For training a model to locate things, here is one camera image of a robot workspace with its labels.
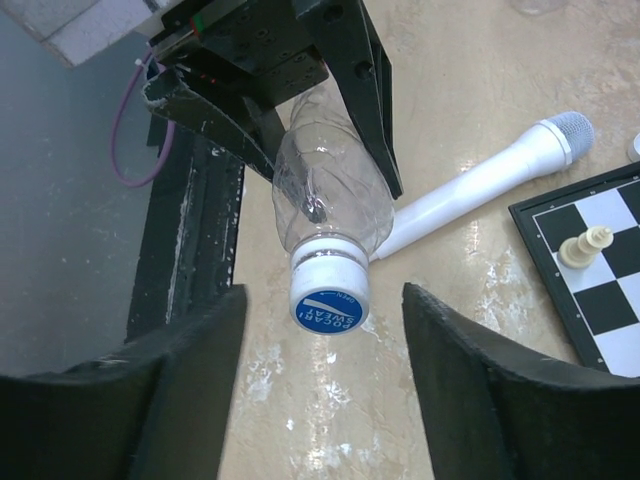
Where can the cream chess piece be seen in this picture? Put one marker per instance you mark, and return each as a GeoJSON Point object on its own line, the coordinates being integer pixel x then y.
{"type": "Point", "coordinates": [579, 252]}

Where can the white upturned bottle cap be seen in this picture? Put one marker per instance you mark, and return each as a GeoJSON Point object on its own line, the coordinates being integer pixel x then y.
{"type": "Point", "coordinates": [633, 150]}

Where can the white toy microphone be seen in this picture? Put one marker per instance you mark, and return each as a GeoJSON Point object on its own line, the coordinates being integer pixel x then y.
{"type": "Point", "coordinates": [549, 146]}

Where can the crushed clear bottle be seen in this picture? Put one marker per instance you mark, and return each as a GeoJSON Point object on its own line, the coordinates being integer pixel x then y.
{"type": "Point", "coordinates": [325, 181]}

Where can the black and silver chessboard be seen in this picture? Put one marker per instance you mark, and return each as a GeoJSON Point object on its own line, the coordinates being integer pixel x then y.
{"type": "Point", "coordinates": [598, 305]}

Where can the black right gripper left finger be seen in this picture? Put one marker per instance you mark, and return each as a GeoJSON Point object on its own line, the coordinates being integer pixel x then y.
{"type": "Point", "coordinates": [157, 408]}

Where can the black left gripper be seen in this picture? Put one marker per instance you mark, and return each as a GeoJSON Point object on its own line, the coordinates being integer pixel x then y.
{"type": "Point", "coordinates": [259, 50]}

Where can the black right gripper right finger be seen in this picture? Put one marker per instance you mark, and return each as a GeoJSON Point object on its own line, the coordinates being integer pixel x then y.
{"type": "Point", "coordinates": [495, 409]}

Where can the white Pocari Sweat cap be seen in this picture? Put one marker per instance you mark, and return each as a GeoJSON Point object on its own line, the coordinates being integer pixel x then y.
{"type": "Point", "coordinates": [329, 289]}

